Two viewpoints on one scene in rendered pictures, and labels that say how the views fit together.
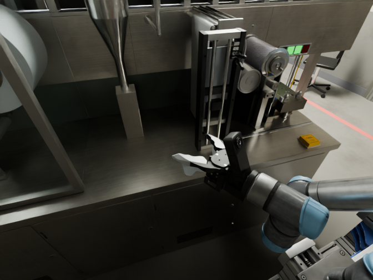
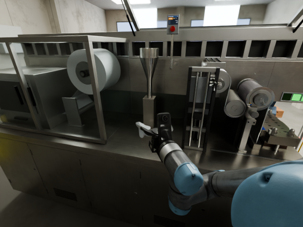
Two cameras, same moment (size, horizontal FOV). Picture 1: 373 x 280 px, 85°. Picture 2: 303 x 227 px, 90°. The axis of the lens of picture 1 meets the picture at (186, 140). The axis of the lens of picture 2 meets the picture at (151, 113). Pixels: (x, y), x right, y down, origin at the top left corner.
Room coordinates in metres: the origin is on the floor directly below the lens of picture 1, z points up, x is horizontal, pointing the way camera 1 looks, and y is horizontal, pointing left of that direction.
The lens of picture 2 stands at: (-0.10, -0.33, 1.55)
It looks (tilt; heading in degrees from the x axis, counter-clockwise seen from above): 24 degrees down; 32
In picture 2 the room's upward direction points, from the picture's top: straight up
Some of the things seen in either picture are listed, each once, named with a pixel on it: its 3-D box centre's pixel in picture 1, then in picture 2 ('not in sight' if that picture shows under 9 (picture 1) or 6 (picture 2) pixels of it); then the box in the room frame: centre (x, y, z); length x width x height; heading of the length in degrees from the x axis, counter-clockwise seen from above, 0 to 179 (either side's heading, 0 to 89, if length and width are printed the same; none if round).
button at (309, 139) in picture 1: (309, 140); not in sight; (0.81, -0.65, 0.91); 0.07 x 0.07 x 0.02; 16
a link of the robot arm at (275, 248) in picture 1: (282, 225); (185, 193); (0.25, -0.24, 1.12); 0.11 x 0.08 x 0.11; 139
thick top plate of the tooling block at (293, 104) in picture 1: (273, 90); (269, 126); (1.19, -0.56, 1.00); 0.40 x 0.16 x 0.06; 16
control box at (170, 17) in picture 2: not in sight; (172, 24); (0.86, 0.10, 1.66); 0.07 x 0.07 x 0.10; 23
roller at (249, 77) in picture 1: (238, 71); (231, 102); (1.07, -0.28, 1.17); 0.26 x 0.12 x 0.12; 16
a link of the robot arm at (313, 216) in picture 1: (294, 210); (182, 172); (0.23, -0.23, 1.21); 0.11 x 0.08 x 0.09; 49
